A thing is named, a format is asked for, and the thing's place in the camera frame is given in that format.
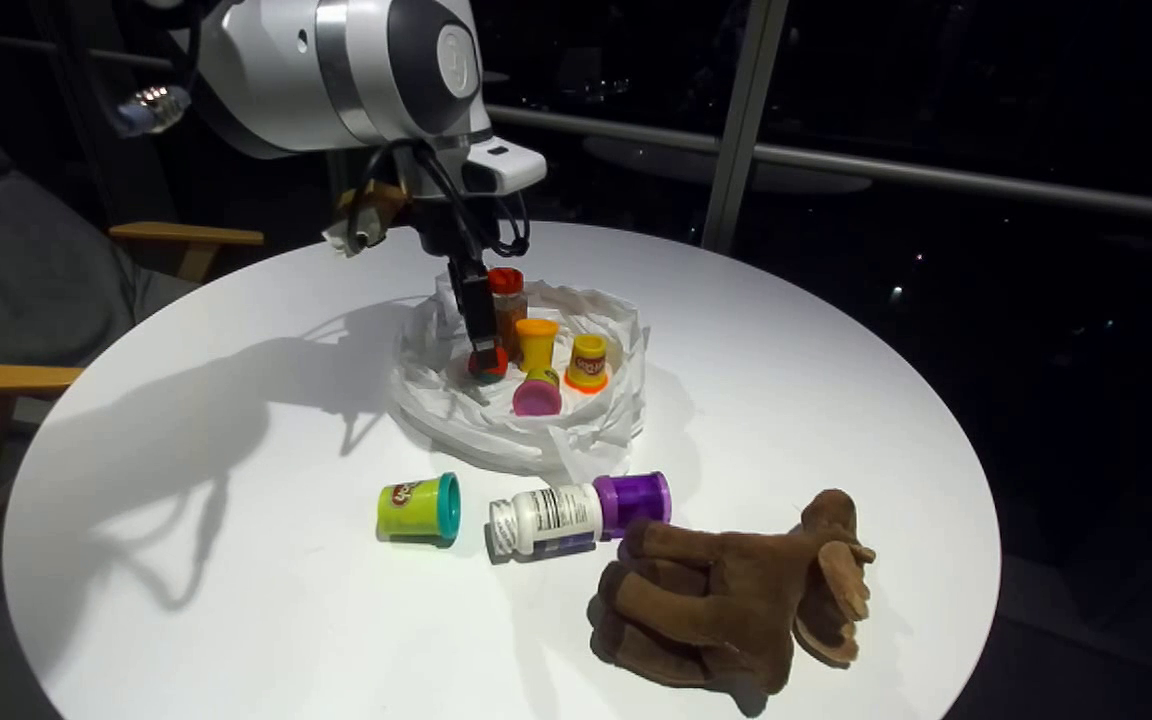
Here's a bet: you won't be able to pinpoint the white pill bottle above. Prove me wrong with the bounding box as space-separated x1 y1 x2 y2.
481 479 603 569

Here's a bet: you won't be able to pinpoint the purple plastic cup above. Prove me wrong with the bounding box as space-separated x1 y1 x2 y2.
589 469 676 540

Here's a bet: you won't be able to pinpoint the grey chair wooden armrests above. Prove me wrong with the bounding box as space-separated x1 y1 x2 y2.
0 75 270 607

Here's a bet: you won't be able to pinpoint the red round toy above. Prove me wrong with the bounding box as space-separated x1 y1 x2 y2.
469 345 513 389

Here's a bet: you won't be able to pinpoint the brown plush toy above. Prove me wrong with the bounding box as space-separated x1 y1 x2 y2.
589 485 881 720

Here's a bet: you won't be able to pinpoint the clear plastic bowl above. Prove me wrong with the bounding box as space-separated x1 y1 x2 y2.
380 261 648 487

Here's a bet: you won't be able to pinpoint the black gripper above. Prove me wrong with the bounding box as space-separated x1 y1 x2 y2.
401 146 531 363

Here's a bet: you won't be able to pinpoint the dough can amber lid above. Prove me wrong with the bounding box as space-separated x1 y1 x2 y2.
513 318 564 380

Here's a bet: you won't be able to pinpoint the grey window rail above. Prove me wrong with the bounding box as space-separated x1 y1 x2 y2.
0 26 1152 234

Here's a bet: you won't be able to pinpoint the green dough can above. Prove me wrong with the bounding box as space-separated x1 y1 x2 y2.
372 469 462 553

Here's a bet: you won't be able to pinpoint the grey window post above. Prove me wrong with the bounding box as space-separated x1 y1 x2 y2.
696 0 797 258

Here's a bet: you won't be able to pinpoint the brown spice jar red lid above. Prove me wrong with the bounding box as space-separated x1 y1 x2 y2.
482 265 531 359

